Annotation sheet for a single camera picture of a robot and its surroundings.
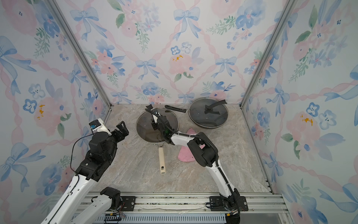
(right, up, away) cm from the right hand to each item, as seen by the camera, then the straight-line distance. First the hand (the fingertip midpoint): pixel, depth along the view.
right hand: (155, 115), depth 96 cm
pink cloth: (+21, -26, -2) cm, 33 cm away
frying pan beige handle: (+7, -26, -18) cm, 32 cm away
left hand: (-14, -6, -25) cm, 29 cm away
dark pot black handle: (+14, +5, +11) cm, 19 cm away
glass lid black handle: (+42, +8, +4) cm, 43 cm away
